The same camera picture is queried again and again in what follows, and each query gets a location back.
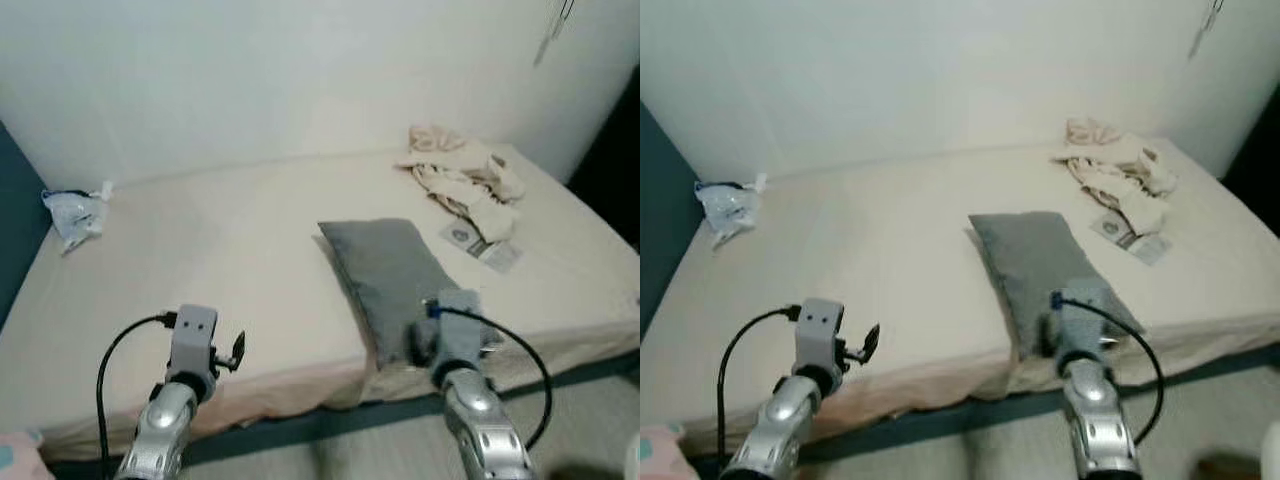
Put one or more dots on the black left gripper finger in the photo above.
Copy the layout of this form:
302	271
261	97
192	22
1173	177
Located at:
239	348
871	340

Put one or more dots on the grey pillow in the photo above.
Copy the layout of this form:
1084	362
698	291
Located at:
385	265
1030	255

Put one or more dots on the pink patterned pillow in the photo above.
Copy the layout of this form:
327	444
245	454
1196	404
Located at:
15	458
658	455

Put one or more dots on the bed with cream sheet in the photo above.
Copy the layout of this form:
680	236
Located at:
880	250
230	250

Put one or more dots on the beige crumpled clothes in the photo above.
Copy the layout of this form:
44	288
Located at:
1110	165
455	170

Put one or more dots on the crumpled white blue bag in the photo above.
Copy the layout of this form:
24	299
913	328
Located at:
728	208
72	215

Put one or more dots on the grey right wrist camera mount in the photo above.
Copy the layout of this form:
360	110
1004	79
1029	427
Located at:
1085	325
458	335

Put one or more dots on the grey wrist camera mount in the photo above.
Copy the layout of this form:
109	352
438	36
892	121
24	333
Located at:
820	330
1085	325
192	335
458	335

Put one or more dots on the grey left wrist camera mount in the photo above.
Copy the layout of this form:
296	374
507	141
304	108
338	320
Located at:
820	330
192	335

